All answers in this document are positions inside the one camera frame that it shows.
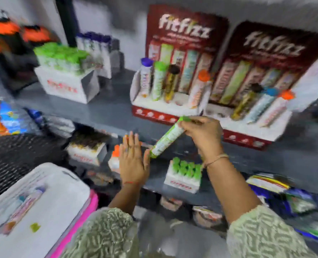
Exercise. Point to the person's right hand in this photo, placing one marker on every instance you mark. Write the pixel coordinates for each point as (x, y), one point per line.
(207, 137)

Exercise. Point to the person's left hand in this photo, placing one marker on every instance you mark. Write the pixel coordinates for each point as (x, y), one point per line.
(132, 166)

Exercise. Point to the person's left thumb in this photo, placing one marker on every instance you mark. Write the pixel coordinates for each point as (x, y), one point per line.
(147, 163)

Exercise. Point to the person's right fingers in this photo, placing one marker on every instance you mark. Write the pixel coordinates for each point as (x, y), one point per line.
(190, 124)

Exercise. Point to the green capped white tube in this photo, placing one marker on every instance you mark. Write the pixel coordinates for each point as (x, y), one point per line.
(167, 138)

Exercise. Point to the person's left forearm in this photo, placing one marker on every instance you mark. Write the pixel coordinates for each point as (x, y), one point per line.
(121, 201)

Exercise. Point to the person's right forearm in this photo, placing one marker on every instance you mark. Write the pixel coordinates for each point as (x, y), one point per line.
(234, 196)

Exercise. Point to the white box of orange capped tubes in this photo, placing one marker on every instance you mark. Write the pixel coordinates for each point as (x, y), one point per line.
(115, 161)

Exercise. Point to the orange capped tube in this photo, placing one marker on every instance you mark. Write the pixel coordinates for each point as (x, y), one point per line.
(198, 91)
(276, 110)

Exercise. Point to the small white cardboard box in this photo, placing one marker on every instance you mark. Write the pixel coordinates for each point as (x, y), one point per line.
(181, 182)

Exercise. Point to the bunch of green capped tubes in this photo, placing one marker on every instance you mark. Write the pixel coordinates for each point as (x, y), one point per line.
(187, 167)

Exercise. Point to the gold bangle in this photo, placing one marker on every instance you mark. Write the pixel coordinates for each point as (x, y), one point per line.
(215, 159)

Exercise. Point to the black capped gold tube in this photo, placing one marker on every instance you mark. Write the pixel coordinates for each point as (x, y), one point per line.
(245, 103)
(170, 84)

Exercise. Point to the white round tub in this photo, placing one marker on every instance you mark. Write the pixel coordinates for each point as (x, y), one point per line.
(207, 217)
(171, 203)

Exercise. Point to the green capped display tube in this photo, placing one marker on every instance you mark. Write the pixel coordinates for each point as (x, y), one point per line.
(158, 81)

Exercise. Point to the white box of black capped tubes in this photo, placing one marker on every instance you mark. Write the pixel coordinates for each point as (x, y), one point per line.
(87, 150)

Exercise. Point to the purple capped tube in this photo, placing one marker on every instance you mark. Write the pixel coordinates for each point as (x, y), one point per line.
(145, 77)

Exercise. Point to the grey metal shelf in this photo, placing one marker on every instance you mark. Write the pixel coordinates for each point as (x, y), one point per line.
(113, 107)

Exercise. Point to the blue capped tube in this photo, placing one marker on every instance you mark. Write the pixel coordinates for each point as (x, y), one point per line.
(261, 106)

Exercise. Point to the pink tray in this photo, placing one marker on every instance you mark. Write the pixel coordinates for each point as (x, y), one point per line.
(78, 225)

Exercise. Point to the pile of silver packets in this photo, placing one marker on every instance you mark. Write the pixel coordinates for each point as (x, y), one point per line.
(58, 126)

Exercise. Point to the red cardboard display stand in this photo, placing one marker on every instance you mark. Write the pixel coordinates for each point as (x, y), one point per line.
(272, 42)
(186, 26)

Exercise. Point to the cluster of grey capped tubes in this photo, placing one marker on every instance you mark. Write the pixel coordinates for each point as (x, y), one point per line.
(116, 55)

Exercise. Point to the white printed flat carton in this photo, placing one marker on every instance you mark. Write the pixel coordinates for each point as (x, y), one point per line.
(48, 206)

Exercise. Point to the large white cardboard box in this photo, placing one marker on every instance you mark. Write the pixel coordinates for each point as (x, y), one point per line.
(65, 87)

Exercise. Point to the heap of blue yellow packets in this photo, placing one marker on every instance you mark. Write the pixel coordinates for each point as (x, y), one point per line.
(288, 198)

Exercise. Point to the cluster of purple capped tubes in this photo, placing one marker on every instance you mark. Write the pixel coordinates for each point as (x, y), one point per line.
(94, 45)

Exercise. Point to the black mesh basket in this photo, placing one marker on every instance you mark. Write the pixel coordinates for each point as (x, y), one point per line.
(19, 155)

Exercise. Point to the cluster of green capped tubes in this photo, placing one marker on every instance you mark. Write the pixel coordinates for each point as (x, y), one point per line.
(59, 55)

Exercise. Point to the pile of colourful snack packets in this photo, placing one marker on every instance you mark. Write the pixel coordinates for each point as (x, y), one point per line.
(3, 118)

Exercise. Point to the orange and black bottles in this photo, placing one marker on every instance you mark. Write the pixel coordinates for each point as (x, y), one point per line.
(16, 37)

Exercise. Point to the black vertical post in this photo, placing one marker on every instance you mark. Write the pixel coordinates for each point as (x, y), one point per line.
(66, 21)

